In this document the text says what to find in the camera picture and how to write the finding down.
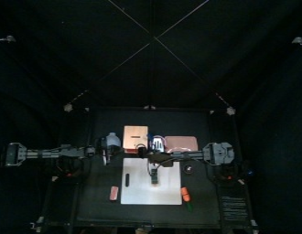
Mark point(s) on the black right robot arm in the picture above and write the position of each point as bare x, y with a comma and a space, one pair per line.
214, 153

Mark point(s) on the grey frame corner bracket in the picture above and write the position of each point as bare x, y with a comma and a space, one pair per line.
231, 110
68, 107

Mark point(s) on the pink plate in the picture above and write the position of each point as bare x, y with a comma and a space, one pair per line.
182, 142

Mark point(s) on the black toy knife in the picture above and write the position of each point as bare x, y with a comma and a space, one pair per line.
127, 180

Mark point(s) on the wooden box with red drawer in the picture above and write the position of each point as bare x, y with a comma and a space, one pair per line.
135, 137

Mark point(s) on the pink toy block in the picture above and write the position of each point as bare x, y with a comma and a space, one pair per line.
114, 193

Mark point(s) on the white cutting board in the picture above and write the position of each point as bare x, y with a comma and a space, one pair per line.
150, 192

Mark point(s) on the white text label sticker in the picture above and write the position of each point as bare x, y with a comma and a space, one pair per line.
234, 208

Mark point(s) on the orange toy carrot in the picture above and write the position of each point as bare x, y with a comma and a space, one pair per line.
186, 195

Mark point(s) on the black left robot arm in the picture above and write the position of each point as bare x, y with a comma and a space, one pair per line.
43, 153

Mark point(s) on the small metal cup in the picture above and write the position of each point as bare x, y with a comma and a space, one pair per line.
189, 168

